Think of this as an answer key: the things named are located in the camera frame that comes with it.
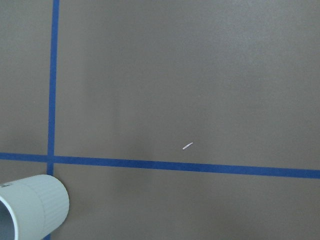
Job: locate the white HOME mug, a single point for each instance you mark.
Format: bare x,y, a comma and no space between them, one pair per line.
33,207

